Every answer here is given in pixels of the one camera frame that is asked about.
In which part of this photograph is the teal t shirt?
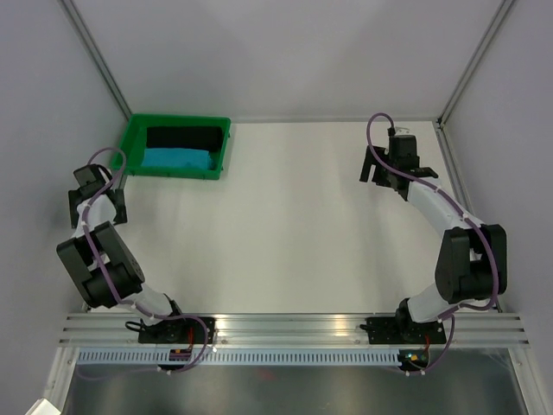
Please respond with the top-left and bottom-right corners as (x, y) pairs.
(141, 148), (214, 170)

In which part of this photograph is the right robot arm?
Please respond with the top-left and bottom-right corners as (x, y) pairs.
(359, 128), (507, 343)

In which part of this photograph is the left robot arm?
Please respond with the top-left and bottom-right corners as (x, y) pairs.
(56, 163), (188, 342)

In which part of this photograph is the green plastic tray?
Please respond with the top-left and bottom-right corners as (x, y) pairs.
(110, 113), (231, 180)

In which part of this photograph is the rolled black t shirt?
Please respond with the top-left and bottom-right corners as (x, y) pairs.
(146, 126), (224, 152)

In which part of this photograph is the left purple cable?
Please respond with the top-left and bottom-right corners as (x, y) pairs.
(77, 147), (217, 381)

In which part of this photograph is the purple cable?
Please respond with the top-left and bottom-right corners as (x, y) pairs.
(77, 147), (217, 381)
(365, 112), (498, 377)

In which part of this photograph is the aluminium front rail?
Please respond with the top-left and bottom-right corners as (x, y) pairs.
(57, 312), (530, 349)

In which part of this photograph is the white slotted cable duct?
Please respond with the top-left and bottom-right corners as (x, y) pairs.
(77, 348), (428, 367)

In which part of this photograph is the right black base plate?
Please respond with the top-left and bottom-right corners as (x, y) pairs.
(359, 316), (447, 345)

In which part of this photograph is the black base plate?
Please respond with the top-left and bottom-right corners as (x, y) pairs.
(125, 316), (216, 345)
(359, 316), (447, 345)

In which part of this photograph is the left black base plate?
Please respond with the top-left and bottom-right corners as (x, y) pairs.
(125, 316), (216, 345)

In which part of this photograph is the right aluminium frame post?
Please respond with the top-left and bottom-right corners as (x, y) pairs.
(436, 0), (518, 130)

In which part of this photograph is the aluminium frame post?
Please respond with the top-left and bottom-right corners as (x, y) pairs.
(436, 0), (518, 130)
(58, 0), (132, 120)

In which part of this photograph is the left aluminium frame post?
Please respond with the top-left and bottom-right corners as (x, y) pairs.
(58, 0), (132, 120)

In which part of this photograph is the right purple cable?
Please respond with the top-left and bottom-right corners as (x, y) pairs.
(365, 112), (498, 377)

